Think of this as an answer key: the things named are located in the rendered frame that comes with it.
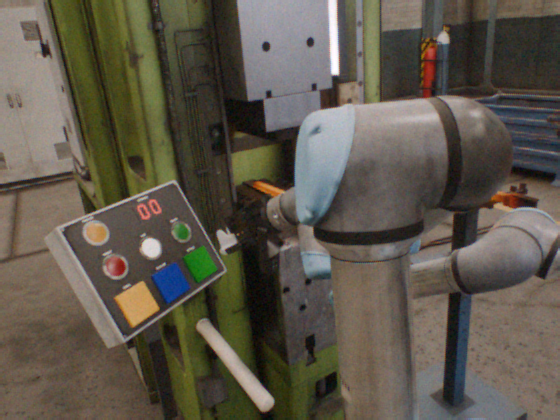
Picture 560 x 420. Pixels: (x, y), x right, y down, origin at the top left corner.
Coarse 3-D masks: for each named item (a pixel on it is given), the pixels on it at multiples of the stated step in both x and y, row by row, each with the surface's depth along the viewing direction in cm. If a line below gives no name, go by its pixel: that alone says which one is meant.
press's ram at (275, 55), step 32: (224, 0) 122; (256, 0) 119; (288, 0) 124; (320, 0) 129; (224, 32) 127; (256, 32) 122; (288, 32) 127; (320, 32) 132; (224, 64) 132; (256, 64) 124; (288, 64) 129; (320, 64) 135; (224, 96) 138; (256, 96) 127
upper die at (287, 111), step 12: (288, 96) 132; (300, 96) 134; (312, 96) 137; (228, 108) 150; (240, 108) 142; (252, 108) 135; (264, 108) 129; (276, 108) 131; (288, 108) 133; (300, 108) 135; (312, 108) 138; (228, 120) 152; (240, 120) 144; (252, 120) 137; (264, 120) 131; (276, 120) 132; (288, 120) 134; (300, 120) 137
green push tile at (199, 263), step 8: (200, 248) 115; (184, 256) 111; (192, 256) 112; (200, 256) 114; (208, 256) 116; (192, 264) 112; (200, 264) 113; (208, 264) 115; (192, 272) 111; (200, 272) 112; (208, 272) 114; (200, 280) 112
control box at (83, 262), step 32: (160, 192) 113; (64, 224) 94; (128, 224) 104; (160, 224) 110; (192, 224) 117; (64, 256) 95; (96, 256) 96; (128, 256) 101; (160, 256) 107; (96, 288) 94; (128, 288) 99; (192, 288) 110; (96, 320) 97
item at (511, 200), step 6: (498, 192) 147; (504, 192) 146; (492, 198) 148; (498, 198) 145; (504, 198) 142; (510, 198) 142; (516, 198) 141; (522, 198) 138; (528, 198) 137; (534, 198) 136; (504, 204) 143; (510, 204) 143; (516, 204) 141; (522, 204) 139; (528, 204) 137; (534, 204) 136
